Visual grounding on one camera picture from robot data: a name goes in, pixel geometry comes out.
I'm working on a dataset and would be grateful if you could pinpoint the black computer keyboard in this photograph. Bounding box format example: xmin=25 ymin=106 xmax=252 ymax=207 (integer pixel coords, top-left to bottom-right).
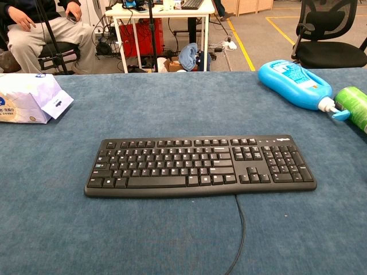
xmin=84 ymin=134 xmax=318 ymax=199

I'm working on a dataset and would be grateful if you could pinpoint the blue table cloth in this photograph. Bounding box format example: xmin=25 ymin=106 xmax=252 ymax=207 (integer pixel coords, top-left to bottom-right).
xmin=0 ymin=68 xmax=367 ymax=275

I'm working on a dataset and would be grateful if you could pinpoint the cardboard box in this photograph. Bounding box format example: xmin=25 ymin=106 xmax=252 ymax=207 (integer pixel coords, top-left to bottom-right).
xmin=163 ymin=56 xmax=187 ymax=73

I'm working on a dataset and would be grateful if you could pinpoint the blue cloth bundle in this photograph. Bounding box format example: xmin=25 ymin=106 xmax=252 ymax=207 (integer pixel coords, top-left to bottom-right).
xmin=178 ymin=42 xmax=199 ymax=72

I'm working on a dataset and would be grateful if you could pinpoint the red cabinet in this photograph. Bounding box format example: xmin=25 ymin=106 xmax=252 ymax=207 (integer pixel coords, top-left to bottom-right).
xmin=118 ymin=18 xmax=165 ymax=58

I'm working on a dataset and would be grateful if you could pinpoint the blue detergent pump bottle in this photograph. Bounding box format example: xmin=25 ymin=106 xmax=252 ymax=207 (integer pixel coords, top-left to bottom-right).
xmin=257 ymin=59 xmax=351 ymax=122

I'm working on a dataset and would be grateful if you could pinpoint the white desk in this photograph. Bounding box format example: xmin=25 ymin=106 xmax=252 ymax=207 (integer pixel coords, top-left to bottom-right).
xmin=104 ymin=0 xmax=216 ymax=74

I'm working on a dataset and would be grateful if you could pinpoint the black chair under person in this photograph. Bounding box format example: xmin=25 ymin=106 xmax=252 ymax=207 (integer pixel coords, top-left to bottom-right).
xmin=37 ymin=41 xmax=81 ymax=72

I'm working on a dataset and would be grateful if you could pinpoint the white tissue paper pack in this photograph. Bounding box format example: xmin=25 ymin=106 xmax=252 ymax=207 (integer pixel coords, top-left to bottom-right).
xmin=0 ymin=73 xmax=75 ymax=125

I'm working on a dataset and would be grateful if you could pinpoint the black tripod stand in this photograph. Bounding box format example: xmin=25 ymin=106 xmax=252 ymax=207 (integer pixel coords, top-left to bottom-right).
xmin=33 ymin=0 xmax=69 ymax=76

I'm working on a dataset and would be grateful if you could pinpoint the green cylindrical can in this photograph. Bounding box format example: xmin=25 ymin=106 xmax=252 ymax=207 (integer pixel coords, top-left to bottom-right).
xmin=334 ymin=86 xmax=367 ymax=135

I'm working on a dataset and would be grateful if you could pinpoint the seated person in grey trousers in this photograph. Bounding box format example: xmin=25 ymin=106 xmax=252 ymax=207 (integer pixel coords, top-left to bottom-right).
xmin=0 ymin=0 xmax=97 ymax=75

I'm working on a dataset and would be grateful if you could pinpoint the black mesh office chair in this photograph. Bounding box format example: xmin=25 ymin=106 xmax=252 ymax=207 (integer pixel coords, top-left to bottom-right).
xmin=291 ymin=0 xmax=367 ymax=69

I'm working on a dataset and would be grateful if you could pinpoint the thin grey cable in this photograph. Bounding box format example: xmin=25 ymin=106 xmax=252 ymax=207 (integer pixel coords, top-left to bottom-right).
xmin=224 ymin=194 xmax=247 ymax=275

